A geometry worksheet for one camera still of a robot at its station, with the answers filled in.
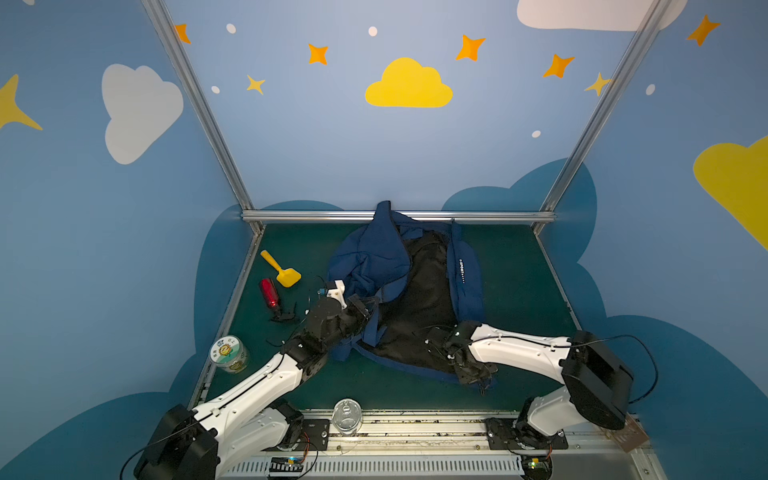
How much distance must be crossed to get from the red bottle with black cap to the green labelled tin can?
0.50 ft

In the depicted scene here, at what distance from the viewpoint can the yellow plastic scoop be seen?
1039mm

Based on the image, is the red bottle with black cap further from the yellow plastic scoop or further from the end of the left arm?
the end of the left arm

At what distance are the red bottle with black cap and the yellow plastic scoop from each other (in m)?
0.04

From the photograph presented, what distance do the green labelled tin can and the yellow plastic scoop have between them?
0.83 ft

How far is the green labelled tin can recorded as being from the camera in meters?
0.80

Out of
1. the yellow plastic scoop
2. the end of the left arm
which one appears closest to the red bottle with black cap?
the yellow plastic scoop

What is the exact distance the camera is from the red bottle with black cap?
974mm
